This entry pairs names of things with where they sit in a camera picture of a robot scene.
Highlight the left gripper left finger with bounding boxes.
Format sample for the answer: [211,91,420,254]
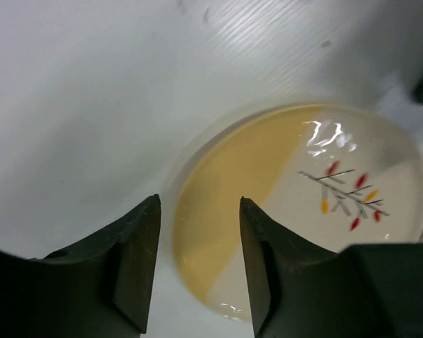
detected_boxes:
[0,194,161,337]

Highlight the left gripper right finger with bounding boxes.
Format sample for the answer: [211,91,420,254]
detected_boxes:
[240,198,423,337]

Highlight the yellow cream plate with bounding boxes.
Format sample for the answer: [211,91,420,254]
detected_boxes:
[172,104,423,321]

